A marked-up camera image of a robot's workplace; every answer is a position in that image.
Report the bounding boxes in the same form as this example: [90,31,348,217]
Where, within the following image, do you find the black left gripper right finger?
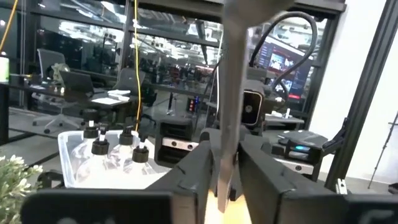
[238,133,348,224]

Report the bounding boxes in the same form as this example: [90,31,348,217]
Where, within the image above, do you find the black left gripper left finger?
[145,139,216,224]

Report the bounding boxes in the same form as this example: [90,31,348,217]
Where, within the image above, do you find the clear soap bottle black pump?
[76,126,111,187]
[108,124,137,175]
[123,136,156,177]
[70,119,100,181]

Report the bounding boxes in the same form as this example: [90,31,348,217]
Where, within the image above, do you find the black device with lights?
[185,96,200,114]

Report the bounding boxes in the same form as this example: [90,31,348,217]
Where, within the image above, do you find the dark office chair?
[111,67,158,128]

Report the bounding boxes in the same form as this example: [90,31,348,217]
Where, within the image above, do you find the white papers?
[91,89,132,106]

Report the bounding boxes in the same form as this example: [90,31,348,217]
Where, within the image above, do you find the dark laptop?
[58,70,96,94]

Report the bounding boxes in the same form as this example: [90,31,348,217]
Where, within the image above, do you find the clear plastic bin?
[57,129,175,190]

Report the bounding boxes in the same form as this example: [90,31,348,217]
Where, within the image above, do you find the black office desk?
[0,73,141,147]

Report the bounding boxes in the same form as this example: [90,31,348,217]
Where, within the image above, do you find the black tripod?
[368,111,398,190]

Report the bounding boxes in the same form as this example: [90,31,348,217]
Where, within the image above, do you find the grey office chair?
[30,48,83,134]

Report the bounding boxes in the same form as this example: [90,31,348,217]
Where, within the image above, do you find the small green potted plant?
[0,154,44,224]

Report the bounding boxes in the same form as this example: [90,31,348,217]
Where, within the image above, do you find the green and white container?
[0,51,10,84]

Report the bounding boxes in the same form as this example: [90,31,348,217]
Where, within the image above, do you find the small silver corner bracket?
[335,179,348,195]

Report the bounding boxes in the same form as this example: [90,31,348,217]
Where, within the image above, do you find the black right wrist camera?
[241,80,265,136]

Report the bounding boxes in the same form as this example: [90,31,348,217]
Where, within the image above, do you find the yellow extension cord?
[132,0,141,133]

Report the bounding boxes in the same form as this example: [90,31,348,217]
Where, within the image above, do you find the wall monitor screen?
[257,39,313,101]

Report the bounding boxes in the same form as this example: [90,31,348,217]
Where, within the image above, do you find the black aluminium rig frame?
[325,0,398,191]

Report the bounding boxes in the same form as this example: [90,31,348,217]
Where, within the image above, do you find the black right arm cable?
[248,11,318,103]

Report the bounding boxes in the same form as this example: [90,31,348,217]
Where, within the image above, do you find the yellow hanging cable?
[0,0,19,53]

